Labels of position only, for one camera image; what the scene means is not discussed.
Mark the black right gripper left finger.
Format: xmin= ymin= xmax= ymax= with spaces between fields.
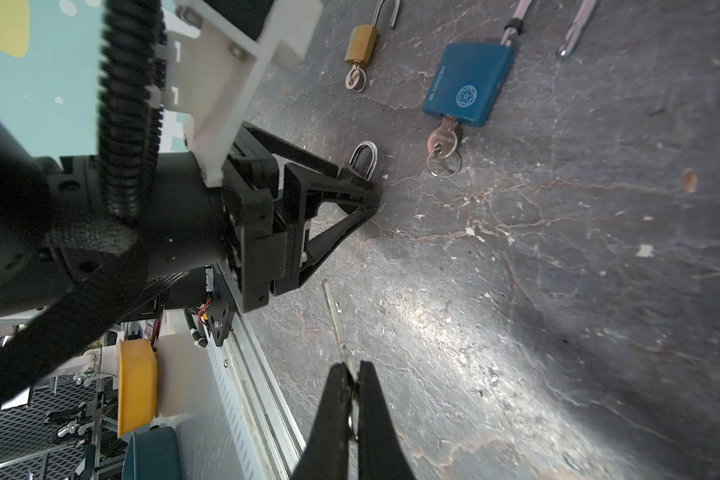
xmin=290 ymin=363 xmax=352 ymax=480

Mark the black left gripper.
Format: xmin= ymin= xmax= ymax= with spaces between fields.
xmin=222 ymin=122 xmax=380 ymax=313

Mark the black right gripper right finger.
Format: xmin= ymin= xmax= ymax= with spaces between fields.
xmin=357 ymin=361 xmax=415 ymax=480

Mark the black padlock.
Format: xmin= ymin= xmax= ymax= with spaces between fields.
xmin=338 ymin=140 xmax=379 ymax=190

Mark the brass padlock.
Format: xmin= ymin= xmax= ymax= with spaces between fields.
xmin=344 ymin=0 xmax=385 ymax=67

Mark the dark key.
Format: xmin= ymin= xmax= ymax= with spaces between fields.
xmin=426 ymin=116 xmax=463 ymax=178

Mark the blue padlock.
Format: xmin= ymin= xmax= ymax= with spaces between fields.
xmin=422 ymin=0 xmax=532 ymax=127

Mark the small silver key with ring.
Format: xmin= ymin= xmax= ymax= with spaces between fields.
xmin=345 ymin=63 xmax=367 ymax=93

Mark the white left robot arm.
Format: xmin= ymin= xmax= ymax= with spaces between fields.
xmin=0 ymin=123 xmax=380 ymax=406

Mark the teal container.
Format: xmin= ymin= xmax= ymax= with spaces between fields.
xmin=121 ymin=426 xmax=183 ymax=480

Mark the yellow round container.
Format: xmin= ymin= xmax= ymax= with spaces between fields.
xmin=117 ymin=338 xmax=158 ymax=437

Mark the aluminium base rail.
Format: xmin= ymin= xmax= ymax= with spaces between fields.
xmin=206 ymin=263 xmax=307 ymax=480

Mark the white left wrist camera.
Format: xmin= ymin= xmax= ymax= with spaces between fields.
xmin=147 ymin=0 xmax=323 ymax=188

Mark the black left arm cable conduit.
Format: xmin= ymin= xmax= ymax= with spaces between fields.
xmin=97 ymin=0 xmax=168 ymax=220

